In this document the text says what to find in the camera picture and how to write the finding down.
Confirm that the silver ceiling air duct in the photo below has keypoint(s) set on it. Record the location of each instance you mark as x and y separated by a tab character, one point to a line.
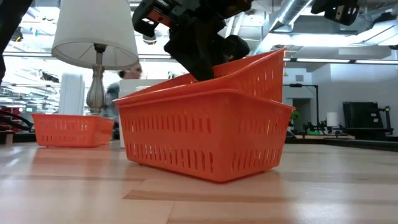
289	12

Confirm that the person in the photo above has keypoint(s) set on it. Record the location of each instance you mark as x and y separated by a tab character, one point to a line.
132	73

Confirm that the orange slotted plastic basket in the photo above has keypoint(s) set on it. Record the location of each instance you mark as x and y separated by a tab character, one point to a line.
202	140
71	130
255	77

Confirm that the long ceiling light strip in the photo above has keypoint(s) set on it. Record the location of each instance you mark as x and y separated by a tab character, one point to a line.
326	60

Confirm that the white building pillar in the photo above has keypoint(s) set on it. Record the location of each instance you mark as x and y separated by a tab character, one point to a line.
71	93

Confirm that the white fabric lamp shade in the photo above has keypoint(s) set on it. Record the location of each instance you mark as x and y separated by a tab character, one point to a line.
93	31

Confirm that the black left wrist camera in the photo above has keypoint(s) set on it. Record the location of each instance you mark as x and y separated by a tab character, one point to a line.
141	18

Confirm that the green potted plant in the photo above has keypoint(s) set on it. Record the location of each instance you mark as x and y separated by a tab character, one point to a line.
295	115

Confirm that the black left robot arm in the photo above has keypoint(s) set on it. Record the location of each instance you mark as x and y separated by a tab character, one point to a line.
11	34

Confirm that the silver turned lamp base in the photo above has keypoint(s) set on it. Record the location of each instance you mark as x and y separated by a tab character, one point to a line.
96	93

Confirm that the white cylinder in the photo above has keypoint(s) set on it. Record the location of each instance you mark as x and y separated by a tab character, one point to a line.
332	118

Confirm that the black flat monitor panel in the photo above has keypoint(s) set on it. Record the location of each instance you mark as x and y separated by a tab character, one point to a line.
362	113

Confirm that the black door frame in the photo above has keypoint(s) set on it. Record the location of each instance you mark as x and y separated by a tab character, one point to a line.
300	85

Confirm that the small wooden block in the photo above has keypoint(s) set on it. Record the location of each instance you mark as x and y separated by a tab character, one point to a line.
9	138

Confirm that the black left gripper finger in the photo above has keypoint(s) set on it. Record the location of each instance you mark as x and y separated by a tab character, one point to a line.
236	48
199	49

